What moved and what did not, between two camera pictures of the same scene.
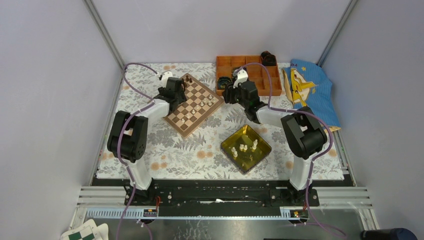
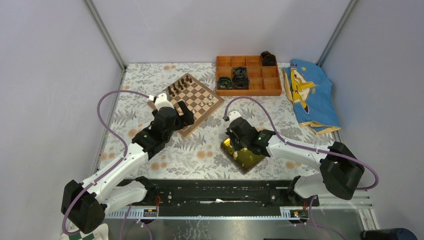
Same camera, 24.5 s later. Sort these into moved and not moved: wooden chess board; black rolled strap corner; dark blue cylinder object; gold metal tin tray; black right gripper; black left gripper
Moved: black left gripper; black right gripper
Not moved: gold metal tin tray; black rolled strap corner; wooden chess board; dark blue cylinder object
